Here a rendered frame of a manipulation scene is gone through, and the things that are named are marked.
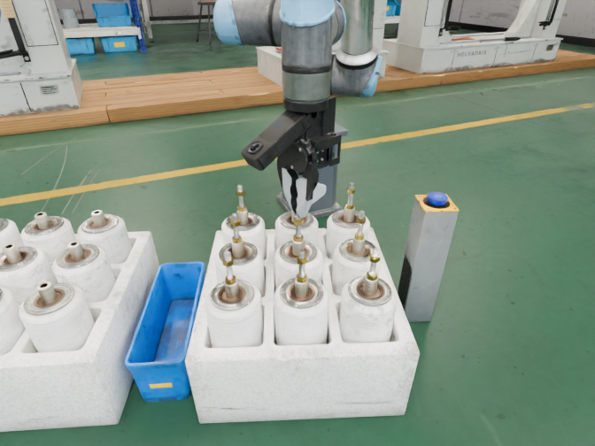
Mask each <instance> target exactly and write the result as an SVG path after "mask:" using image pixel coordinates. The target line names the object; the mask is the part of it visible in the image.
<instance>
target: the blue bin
mask: <svg viewBox="0 0 595 446"><path fill-rule="evenodd" d="M204 282H205V264H204V263H203V262H181V263H164V264H162V265H161V266H160V267H159V268H158V271H157V274H156V276H155V279H154V282H153V284H152V286H151V291H150V294H149V295H148V298H147V301H146V304H145V306H144V308H143V312H142V315H141V318H140V320H139V322H138V325H137V328H136V331H135V334H134V337H133V339H132V342H131V344H130V347H129V349H128V352H127V356H126V358H125V365H126V368H127V369H128V370H129V371H130V372H131V373H132V375H133V377H134V379H135V383H136V385H137V387H138V389H139V391H140V393H141V395H142V397H143V400H144V401H145V402H158V401H172V400H184V399H188V398H189V397H190V395H191V391H192V390H191V386H190V382H189V376H188V372H187V367H186V364H185V359H186V355H187V351H188V348H189V341H190V337H191V334H192V330H193V326H194V322H195V318H196V315H197V308H198V305H199V301H200V297H201V293H202V289H203V286H204Z"/></svg>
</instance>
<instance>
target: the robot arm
mask: <svg viewBox="0 0 595 446"><path fill-rule="evenodd" d="M374 15H375V0H341V4H340V3H338V2H337V1H336V0H217V2H216V4H215V5H214V9H213V24H214V28H215V31H216V34H217V36H218V37H219V39H220V40H221V41H222V42H224V43H225V44H231V45H240V46H242V47H243V46H244V45H248V46H269V47H282V95H283V96H284V98H283V107H284V108H285V109H286V111H285V112H284V113H283V114H282V115H281V116H280V117H279V118H277V119H276V120H275V121H274V122H273V123H272V124H271V125H270V126H269V127H267V128H266V129H265V130H264V131H263V132H262V133H261V134H260V135H258V136H257V137H256V138H255V139H254V140H253V141H252V142H251V143H250V144H248V145H247V146H246V147H245V148H244V149H243V150H242V151H241V154H242V156H243V158H244V159H245V161H246V162H247V164H248V165H251V166H252V167H254V168H256V169H257V170H259V171H263V170H264V169H265V168H267V167H268V166H269V165H270V164H271V163H272V162H273V161H274V160H275V159H276V158H277V171H278V175H279V179H280V182H281V185H282V188H283V192H284V195H285V197H286V199H287V201H288V204H289V206H290V208H291V210H292V211H293V213H294V214H295V215H296V212H297V214H298V216H299V217H300V218H301V219H302V218H303V217H304V216H305V215H306V214H307V213H308V211H309V209H310V207H311V204H313V203H314V202H316V201H317V200H318V199H320V198H321V197H322V196H324V194H325V193H326V186H325V185H324V184H320V183H318V180H319V172H318V170H317V169H318V168H319V169H321V168H323V167H326V166H328V165H329V166H332V165H337V164H339V163H340V152H341V138H342V135H340V134H338V133H335V116H336V97H335V96H357V97H371V96H372V95H373V94H374V93H375V89H376V84H377V81H378V77H379V72H380V68H381V64H382V60H383V57H381V56H379V55H377V48H376V47H375V46H374V45H373V30H374ZM340 39H341V46H340V47H339V48H338V49H337V51H336V54H332V46H333V45H335V44H336V43H337V42H338V41H339V40H340ZM330 95H332V96H330ZM333 135H334V136H333ZM331 136H332V137H331ZM336 144H338V152H337V158H333V157H334V152H333V145H336ZM329 149H330V151H329ZM332 158H333V159H332Z"/></svg>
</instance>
